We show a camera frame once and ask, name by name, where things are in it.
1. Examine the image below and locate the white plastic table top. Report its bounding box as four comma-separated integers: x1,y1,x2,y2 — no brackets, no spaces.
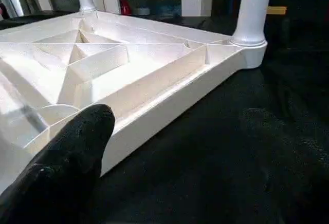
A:
0,10,268,194

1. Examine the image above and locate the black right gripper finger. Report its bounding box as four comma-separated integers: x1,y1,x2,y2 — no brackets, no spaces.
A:
0,104,116,224

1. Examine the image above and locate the small tan tag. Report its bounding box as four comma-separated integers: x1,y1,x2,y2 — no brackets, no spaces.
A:
266,6,287,16

